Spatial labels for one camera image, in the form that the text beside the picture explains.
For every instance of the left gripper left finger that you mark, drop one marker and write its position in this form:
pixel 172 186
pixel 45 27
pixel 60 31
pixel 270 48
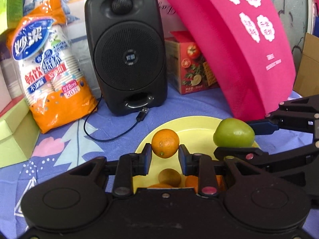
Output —
pixel 129 166

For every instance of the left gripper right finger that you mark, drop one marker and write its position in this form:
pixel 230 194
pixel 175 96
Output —
pixel 201 166

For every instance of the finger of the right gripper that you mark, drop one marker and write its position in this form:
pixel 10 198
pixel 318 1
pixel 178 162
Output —
pixel 263 127
pixel 249 155

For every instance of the orange tangerine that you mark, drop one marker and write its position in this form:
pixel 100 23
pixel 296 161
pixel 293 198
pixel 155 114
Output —
pixel 191 181
pixel 161 185

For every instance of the green fruit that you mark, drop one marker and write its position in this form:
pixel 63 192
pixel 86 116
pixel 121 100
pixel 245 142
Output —
pixel 234 133

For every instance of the brown longan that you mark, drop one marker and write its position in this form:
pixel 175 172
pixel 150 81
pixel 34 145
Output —
pixel 169 176

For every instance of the orange tangerine lowest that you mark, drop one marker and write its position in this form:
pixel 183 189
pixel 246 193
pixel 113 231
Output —
pixel 165 143

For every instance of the stacked cardboard boxes right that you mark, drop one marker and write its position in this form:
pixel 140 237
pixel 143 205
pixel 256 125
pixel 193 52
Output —
pixel 307 79

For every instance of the yellow plastic plate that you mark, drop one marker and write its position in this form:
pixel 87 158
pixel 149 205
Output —
pixel 195 132

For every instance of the red tomato snack box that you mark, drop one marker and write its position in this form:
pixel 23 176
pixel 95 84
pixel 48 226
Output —
pixel 187 68

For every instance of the orange paper cup pack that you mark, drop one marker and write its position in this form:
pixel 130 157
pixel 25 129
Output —
pixel 51 79

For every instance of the pink tote bag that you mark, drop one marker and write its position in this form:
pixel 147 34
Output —
pixel 247 50

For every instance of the flat light green box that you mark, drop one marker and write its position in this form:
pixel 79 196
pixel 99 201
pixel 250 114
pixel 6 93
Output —
pixel 19 133

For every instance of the black speaker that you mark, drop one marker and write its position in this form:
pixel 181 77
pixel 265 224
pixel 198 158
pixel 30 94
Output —
pixel 127 48

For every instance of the large green gift box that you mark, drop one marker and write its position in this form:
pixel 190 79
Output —
pixel 11 13

